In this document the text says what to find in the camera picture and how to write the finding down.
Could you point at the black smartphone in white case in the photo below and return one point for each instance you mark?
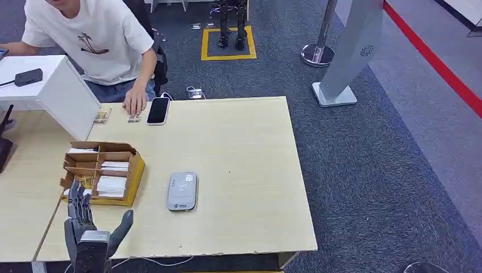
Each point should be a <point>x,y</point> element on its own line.
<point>158,110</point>

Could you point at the chrome stanchion base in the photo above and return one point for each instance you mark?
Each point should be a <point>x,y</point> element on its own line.
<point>425,268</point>

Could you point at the black power adapter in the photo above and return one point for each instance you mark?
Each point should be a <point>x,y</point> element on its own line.
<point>28,77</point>

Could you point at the dark-edged white platform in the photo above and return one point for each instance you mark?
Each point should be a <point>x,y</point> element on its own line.
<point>465,11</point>

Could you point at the wooden card box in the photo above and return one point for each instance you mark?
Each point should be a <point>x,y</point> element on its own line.
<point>136,181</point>

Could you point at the printed card pile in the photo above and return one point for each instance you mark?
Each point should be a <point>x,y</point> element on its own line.
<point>133,119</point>
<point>102,116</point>

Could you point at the white power strip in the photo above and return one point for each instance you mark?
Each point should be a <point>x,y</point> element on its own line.
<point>195,93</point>

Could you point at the person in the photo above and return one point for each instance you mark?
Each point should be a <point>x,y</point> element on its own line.
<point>94,41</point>

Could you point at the white furniture legs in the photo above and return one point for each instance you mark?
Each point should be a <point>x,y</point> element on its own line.
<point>165,3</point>

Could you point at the person's left hand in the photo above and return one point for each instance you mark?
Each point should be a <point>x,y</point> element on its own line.
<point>134,98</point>

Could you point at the chrome stanchion post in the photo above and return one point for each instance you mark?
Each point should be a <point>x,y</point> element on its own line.
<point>318,52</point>

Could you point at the grey kiosk stand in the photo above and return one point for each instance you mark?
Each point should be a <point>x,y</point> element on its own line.
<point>350,49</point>

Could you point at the grey card reader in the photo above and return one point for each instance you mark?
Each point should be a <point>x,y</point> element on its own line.
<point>182,191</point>

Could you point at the black office chair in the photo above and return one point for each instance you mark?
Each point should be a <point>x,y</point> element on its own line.
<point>161,64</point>

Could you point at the small white floor plate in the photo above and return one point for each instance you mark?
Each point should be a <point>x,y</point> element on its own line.
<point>195,26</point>
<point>209,25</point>

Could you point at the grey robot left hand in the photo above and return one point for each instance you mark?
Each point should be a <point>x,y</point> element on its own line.
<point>88,248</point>

